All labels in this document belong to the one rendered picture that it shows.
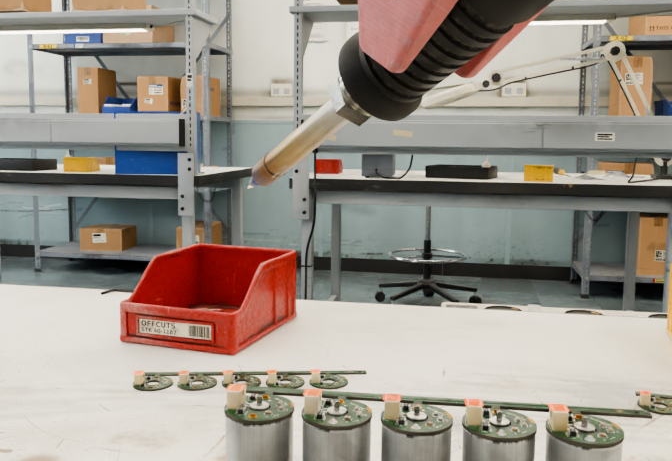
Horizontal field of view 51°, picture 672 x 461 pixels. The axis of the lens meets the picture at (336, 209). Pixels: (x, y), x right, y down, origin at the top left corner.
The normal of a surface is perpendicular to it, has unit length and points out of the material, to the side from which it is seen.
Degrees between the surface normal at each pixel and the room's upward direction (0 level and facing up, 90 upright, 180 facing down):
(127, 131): 90
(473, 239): 90
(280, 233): 90
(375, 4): 99
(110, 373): 0
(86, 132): 90
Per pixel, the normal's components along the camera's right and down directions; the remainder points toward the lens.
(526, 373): 0.01, -0.99
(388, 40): -0.83, 0.20
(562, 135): -0.18, 0.11
